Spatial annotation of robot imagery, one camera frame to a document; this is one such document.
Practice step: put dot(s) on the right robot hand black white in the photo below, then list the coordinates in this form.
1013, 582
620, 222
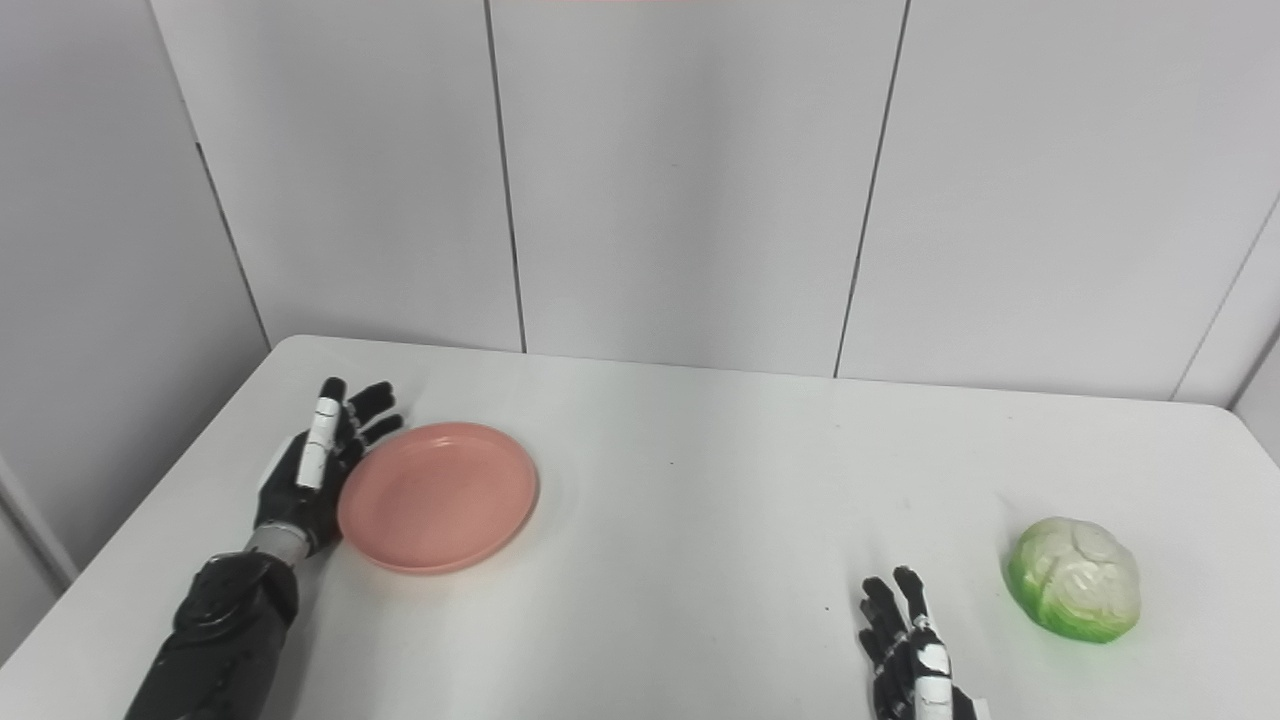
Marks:
915, 660

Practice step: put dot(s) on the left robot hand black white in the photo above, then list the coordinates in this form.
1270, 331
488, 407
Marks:
318, 465

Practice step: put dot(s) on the pink round plate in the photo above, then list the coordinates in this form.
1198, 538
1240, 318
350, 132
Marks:
438, 496

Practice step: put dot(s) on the green white cabbage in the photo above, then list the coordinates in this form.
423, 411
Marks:
1075, 578

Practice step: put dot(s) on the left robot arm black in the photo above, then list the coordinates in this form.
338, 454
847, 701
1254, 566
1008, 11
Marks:
225, 630

